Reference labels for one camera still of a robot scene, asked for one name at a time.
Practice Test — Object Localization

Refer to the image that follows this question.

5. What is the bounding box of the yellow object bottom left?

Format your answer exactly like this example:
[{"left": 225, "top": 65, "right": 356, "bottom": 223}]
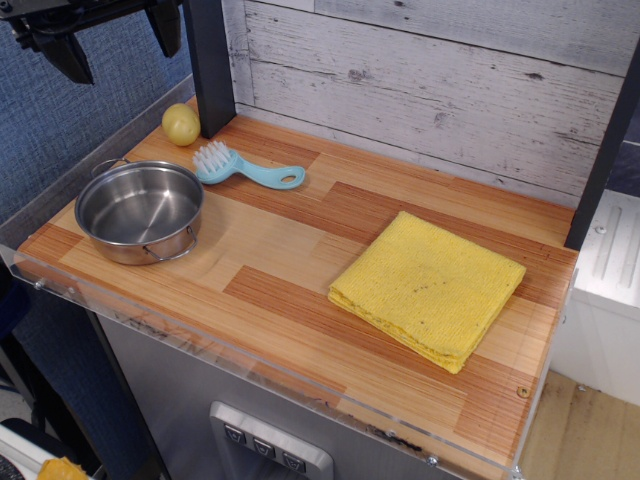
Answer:
[{"left": 36, "top": 457, "right": 89, "bottom": 480}]

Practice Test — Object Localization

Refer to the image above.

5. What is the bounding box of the grey metal side rail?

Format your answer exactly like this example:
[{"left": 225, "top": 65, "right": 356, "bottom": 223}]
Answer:
[{"left": 1, "top": 75, "right": 195, "bottom": 249}]

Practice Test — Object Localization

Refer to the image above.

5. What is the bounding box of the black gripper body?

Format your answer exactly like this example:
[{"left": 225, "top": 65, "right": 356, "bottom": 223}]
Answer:
[{"left": 1, "top": 1, "right": 181, "bottom": 52}]

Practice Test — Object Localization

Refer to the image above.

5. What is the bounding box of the clear acrylic edge guard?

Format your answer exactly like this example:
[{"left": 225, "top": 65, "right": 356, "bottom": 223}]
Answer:
[{"left": 1, "top": 245, "right": 559, "bottom": 479}]

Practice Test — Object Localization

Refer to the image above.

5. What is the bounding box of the dark right upright post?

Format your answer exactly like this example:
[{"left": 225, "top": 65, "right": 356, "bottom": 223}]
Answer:
[{"left": 564, "top": 41, "right": 639, "bottom": 251}]

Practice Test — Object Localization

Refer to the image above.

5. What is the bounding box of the dark left upright post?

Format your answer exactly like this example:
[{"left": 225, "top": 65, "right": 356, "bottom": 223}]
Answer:
[{"left": 183, "top": 0, "right": 236, "bottom": 139}]

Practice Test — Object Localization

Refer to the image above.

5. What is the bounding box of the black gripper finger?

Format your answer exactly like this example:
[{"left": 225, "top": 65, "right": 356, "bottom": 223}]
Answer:
[
  {"left": 145, "top": 3, "right": 181, "bottom": 58},
  {"left": 33, "top": 33, "right": 94, "bottom": 85}
]

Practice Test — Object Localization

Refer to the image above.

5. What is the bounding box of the yellow potato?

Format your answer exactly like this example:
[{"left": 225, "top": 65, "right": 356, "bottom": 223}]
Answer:
[{"left": 161, "top": 103, "right": 201, "bottom": 147}]

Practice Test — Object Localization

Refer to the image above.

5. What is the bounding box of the silver dispenser button panel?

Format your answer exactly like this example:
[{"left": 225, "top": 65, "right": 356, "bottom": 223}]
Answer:
[{"left": 209, "top": 401, "right": 334, "bottom": 479}]

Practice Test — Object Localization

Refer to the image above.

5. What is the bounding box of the white ribbed side cabinet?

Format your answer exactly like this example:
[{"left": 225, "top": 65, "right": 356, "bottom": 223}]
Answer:
[{"left": 550, "top": 190, "right": 639, "bottom": 405}]

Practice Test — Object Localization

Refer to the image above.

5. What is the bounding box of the dark upright post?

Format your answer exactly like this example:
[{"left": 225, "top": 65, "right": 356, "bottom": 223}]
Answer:
[
  {"left": 183, "top": 0, "right": 236, "bottom": 139},
  {"left": 564, "top": 41, "right": 639, "bottom": 251}
]

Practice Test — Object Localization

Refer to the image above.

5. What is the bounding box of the folded yellow cloth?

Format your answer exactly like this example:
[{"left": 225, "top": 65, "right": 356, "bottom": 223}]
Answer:
[{"left": 328, "top": 212, "right": 526, "bottom": 374}]

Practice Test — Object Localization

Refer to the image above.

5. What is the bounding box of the stainless steel pot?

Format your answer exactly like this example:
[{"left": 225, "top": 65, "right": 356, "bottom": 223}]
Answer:
[{"left": 75, "top": 161, "right": 205, "bottom": 266}]

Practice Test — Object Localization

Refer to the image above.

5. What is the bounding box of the light blue scrub brush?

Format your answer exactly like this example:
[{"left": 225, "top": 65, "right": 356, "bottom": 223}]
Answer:
[{"left": 192, "top": 140, "right": 306, "bottom": 190}]

